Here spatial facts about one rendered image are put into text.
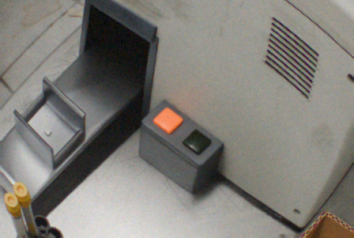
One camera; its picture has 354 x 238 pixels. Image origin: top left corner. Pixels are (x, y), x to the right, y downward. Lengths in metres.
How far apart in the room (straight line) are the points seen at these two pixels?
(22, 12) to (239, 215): 1.37
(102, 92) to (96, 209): 0.10
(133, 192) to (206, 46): 0.16
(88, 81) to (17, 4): 1.32
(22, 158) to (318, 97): 0.27
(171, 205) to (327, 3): 0.30
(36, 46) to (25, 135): 1.24
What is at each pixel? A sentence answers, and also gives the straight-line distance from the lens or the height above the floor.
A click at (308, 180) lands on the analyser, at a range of 0.72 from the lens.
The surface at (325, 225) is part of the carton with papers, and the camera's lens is 0.64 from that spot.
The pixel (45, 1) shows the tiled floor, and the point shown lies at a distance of 2.09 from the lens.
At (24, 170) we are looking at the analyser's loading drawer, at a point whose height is 0.91.
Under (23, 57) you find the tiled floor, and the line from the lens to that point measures 1.98.
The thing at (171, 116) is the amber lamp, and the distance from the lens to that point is 0.76.
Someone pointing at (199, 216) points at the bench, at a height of 0.87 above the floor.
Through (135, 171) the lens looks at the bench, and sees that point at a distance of 0.80.
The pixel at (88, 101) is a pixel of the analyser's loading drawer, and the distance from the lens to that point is 0.79.
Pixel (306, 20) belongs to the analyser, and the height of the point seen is 1.13.
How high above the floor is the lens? 1.56
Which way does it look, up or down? 55 degrees down
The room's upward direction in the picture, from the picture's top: 9 degrees clockwise
